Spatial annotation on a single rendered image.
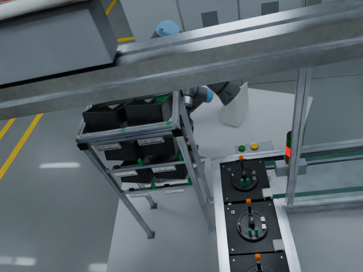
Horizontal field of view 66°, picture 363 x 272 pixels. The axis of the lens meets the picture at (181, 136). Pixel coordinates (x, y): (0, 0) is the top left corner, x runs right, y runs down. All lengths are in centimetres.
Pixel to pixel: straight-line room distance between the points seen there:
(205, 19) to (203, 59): 394
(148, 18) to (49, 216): 290
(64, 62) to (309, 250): 134
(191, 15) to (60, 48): 395
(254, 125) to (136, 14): 294
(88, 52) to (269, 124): 167
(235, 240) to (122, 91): 112
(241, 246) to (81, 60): 117
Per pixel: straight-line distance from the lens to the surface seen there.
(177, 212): 160
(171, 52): 31
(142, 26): 446
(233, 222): 141
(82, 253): 279
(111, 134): 92
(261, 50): 31
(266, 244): 137
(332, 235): 154
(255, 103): 206
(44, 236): 310
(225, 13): 421
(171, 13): 427
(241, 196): 147
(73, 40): 32
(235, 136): 185
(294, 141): 106
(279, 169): 124
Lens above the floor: 225
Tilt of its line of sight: 46 degrees down
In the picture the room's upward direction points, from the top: 19 degrees counter-clockwise
